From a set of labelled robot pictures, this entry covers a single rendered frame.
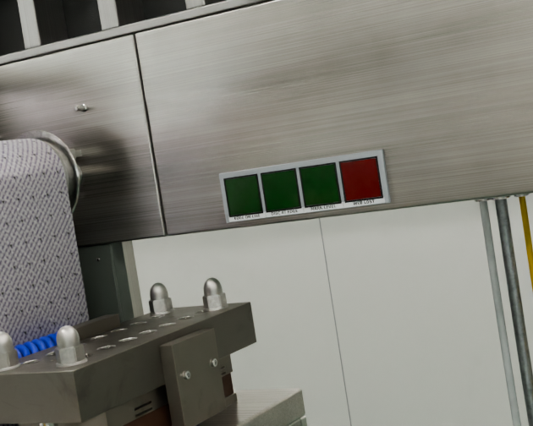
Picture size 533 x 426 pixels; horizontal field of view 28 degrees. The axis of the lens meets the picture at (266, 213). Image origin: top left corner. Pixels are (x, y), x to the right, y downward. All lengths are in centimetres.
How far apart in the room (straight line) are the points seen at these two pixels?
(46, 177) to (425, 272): 256
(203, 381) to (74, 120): 48
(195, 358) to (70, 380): 22
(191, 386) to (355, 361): 275
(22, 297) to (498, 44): 69
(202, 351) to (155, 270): 309
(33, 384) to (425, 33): 64
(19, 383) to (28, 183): 32
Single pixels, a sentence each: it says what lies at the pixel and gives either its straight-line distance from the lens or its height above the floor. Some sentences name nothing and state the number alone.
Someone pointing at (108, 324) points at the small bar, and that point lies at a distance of 148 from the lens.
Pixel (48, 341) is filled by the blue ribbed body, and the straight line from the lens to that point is 143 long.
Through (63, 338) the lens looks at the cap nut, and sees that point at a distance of 125.
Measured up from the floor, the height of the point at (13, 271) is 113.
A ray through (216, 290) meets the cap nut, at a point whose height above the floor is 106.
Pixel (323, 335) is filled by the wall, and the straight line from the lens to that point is 412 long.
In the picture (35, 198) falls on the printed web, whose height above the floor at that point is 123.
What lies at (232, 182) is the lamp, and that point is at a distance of 147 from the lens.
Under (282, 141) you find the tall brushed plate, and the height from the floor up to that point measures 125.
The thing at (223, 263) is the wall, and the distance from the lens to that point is 428.
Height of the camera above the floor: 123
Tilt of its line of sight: 3 degrees down
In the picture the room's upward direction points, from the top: 9 degrees counter-clockwise
